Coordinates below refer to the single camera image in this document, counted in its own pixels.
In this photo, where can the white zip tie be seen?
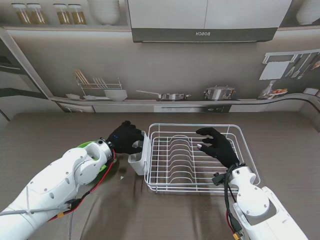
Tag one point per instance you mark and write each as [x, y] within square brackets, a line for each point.
[28, 202]

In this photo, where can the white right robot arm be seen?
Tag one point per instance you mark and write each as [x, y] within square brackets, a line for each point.
[252, 197]

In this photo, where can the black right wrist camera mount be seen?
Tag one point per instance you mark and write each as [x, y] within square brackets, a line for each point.
[217, 179]

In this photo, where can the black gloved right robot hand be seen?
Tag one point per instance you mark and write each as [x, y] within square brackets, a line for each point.
[222, 150]

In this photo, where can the printed kitchen backdrop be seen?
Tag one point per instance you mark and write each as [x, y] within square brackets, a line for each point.
[160, 70]

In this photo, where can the white plastic utensil holder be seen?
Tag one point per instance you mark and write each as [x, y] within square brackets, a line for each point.
[137, 165]

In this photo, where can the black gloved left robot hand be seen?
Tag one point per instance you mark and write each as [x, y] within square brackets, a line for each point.
[125, 140]

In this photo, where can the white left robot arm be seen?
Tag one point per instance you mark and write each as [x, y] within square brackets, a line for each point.
[50, 185]

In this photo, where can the green plastic plate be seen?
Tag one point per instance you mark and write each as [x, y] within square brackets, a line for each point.
[86, 144]

